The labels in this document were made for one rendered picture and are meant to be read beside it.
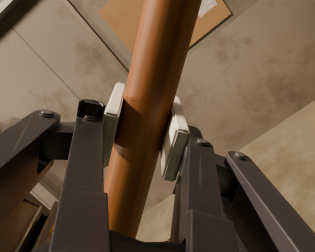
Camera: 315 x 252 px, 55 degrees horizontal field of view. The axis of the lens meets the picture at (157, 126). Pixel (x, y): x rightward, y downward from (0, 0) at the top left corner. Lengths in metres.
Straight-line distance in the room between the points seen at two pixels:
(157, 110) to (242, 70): 3.35
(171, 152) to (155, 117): 0.03
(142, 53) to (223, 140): 3.60
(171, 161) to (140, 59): 0.06
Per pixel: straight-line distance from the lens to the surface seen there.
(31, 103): 3.80
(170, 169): 0.16
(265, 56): 3.55
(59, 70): 3.57
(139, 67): 0.17
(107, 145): 0.15
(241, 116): 3.67
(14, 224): 1.99
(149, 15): 0.17
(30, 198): 2.18
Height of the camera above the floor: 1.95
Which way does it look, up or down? 17 degrees down
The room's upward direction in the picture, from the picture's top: 41 degrees counter-clockwise
